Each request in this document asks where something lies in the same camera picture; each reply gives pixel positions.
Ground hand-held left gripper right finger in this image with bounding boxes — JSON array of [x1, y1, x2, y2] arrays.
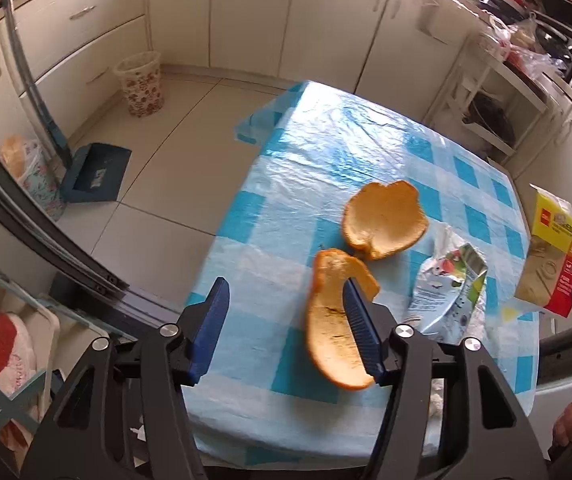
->
[[342, 277, 549, 480]]

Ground white paper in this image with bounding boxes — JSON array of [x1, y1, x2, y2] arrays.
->
[[423, 377, 444, 421]]

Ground clear plastic bag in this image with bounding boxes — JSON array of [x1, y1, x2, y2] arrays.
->
[[508, 12, 572, 78]]

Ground long orange peel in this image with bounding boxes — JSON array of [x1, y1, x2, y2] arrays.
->
[[306, 247, 381, 392]]

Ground blue checked plastic tablecloth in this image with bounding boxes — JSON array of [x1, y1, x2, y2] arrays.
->
[[181, 79, 542, 466]]

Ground red and yellow cardboard box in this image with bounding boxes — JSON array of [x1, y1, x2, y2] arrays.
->
[[513, 183, 572, 318]]

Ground floral patterned container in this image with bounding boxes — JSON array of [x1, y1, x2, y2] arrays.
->
[[0, 135, 66, 221]]

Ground white shelf rack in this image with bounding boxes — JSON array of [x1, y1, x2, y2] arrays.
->
[[423, 35, 549, 161]]

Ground white plastic bag red print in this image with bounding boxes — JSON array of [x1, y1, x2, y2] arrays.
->
[[481, 15, 514, 61]]

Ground floral wastebasket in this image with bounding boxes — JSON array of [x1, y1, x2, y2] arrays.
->
[[114, 51, 163, 118]]

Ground black pan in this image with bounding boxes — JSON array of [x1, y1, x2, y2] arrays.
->
[[461, 92, 517, 143]]

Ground large round orange peel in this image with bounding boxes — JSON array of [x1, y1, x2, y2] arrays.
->
[[342, 180, 429, 262]]

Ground grey shoe rack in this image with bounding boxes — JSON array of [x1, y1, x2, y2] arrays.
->
[[0, 255, 111, 461]]

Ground blue dustpan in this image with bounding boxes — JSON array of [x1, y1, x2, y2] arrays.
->
[[60, 142, 133, 204]]

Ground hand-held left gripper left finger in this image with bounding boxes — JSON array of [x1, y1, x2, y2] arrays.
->
[[26, 276, 231, 480]]

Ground silver foil packet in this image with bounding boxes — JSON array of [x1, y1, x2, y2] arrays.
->
[[403, 225, 489, 346]]

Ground white kitchen base cabinets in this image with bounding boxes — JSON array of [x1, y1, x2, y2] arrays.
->
[[0, 0, 572, 241]]

